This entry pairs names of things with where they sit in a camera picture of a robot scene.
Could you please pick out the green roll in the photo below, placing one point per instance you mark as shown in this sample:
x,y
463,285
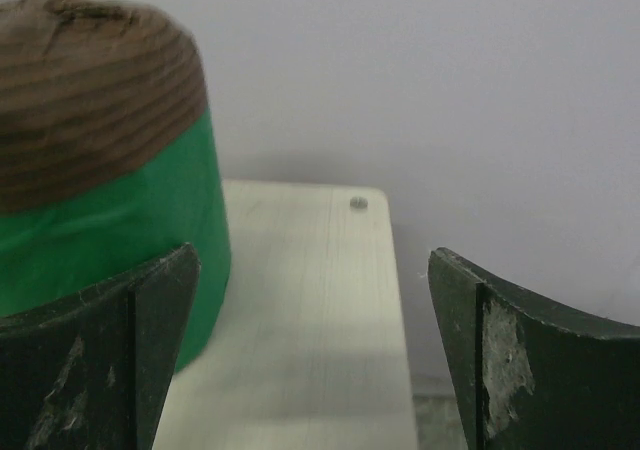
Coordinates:
x,y
108,157

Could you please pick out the white two-tier shelf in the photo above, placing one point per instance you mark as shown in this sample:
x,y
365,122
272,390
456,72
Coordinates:
x,y
308,351

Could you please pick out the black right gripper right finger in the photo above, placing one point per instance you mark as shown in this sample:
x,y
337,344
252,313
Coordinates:
x,y
529,372

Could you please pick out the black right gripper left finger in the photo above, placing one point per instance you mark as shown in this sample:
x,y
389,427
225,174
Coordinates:
x,y
92,370

